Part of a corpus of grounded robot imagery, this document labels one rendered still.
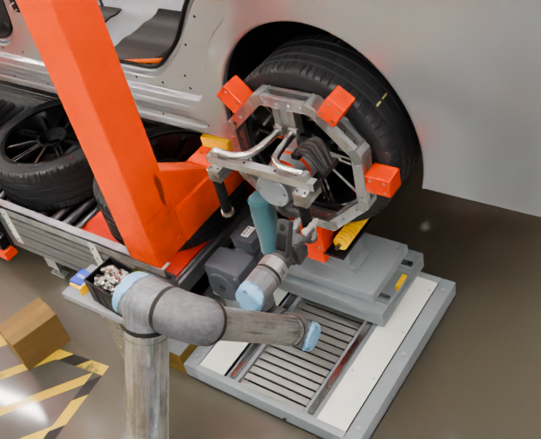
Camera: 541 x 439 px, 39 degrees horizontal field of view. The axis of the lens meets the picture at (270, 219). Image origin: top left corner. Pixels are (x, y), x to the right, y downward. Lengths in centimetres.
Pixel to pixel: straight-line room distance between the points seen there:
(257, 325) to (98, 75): 94
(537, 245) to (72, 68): 207
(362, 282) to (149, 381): 129
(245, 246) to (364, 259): 49
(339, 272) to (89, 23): 139
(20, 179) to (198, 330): 208
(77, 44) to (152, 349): 96
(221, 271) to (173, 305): 118
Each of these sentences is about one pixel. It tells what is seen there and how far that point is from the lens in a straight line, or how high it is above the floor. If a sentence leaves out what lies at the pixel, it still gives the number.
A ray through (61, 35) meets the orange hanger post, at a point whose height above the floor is 150.
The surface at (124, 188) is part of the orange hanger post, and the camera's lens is 261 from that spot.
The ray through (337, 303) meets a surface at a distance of 306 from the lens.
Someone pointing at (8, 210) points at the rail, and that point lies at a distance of 370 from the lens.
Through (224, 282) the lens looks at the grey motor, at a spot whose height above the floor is 36.
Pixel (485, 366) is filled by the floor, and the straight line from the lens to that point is 300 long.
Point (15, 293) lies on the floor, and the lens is 387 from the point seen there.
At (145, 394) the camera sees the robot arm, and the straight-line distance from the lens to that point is 195.
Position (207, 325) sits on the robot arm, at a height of 112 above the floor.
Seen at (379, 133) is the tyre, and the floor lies 99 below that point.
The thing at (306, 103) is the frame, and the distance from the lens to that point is 238.
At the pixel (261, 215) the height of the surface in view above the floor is 69.
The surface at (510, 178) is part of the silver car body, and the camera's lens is 239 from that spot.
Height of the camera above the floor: 242
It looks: 41 degrees down
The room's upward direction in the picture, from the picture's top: 15 degrees counter-clockwise
